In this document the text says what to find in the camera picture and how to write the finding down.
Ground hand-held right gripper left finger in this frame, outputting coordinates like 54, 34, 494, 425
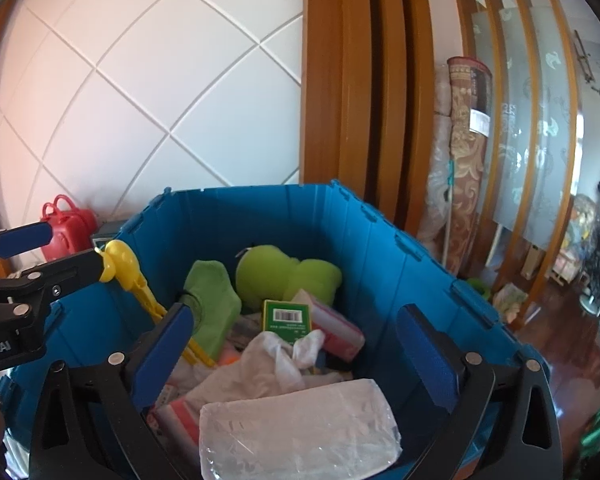
28, 302, 196, 480

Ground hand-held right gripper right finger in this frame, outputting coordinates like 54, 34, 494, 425
396, 304, 566, 480

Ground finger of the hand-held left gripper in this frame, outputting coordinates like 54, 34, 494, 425
0, 249, 106, 313
0, 222, 54, 268

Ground yellow plastic tongs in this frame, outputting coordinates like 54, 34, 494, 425
94, 240, 216, 368

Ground long green carton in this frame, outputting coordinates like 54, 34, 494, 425
260, 299, 313, 346

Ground blue plastic crate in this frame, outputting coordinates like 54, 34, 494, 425
0, 179, 551, 480

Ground red bear-shaped case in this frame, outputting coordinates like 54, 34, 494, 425
41, 195, 98, 261

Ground black gift box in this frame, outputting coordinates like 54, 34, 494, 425
91, 220, 126, 251

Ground pink white striped box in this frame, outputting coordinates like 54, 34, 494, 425
147, 395, 201, 451

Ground pink tissue pack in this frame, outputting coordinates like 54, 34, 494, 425
307, 302, 367, 361

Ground white plastic bag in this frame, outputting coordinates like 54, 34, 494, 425
172, 330, 351, 411

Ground green plush toy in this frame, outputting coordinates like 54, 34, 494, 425
235, 245, 343, 316

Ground clear wrapped white tissue pack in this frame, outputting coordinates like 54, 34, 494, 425
198, 379, 402, 480

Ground rolled floral mat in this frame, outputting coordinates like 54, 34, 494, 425
417, 72, 453, 251

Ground rolled patterned carpet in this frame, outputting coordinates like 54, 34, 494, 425
442, 56, 495, 276

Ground frosted glass wooden partition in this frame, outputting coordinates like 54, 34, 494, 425
447, 0, 588, 321

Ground wooden door frame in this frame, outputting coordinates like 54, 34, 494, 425
300, 0, 438, 236

